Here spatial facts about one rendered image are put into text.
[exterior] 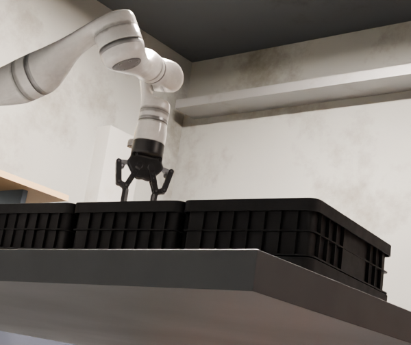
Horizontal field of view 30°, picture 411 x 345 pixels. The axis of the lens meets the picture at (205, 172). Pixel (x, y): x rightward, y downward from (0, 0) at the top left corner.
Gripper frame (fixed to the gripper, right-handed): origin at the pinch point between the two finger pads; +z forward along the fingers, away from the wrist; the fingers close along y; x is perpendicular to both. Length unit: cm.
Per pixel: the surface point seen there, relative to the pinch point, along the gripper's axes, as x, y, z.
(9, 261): -76, -21, 28
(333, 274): -36, 35, 15
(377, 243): -22, 49, 4
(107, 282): -90, -10, 30
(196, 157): 317, 61, -110
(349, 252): -31, 40, 9
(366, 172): 221, 143, -92
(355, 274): -28, 43, 12
